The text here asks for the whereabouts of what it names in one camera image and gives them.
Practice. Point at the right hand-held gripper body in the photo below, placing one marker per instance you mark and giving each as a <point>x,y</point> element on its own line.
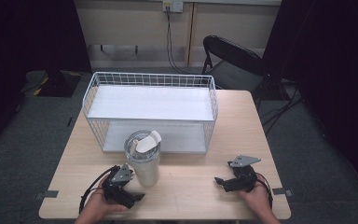
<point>241,177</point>

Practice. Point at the white tumbler cup with lid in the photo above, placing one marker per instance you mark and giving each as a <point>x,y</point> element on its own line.
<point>143,158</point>

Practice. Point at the person's left hand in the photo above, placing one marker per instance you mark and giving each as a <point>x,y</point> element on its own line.
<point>98,203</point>

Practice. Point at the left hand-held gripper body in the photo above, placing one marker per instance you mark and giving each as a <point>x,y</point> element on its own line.
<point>115,186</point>

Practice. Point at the black folding chair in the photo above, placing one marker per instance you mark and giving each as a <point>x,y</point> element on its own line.
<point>234,63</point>

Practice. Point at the black stand base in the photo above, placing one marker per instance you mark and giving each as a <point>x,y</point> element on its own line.
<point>56,83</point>

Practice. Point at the grey tape strip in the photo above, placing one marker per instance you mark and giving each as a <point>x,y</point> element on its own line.
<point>46,194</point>
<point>282,191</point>

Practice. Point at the white wall socket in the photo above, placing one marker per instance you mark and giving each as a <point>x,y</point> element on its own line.
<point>173,5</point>

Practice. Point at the person's right hand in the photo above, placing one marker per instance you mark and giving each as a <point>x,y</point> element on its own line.
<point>256,199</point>

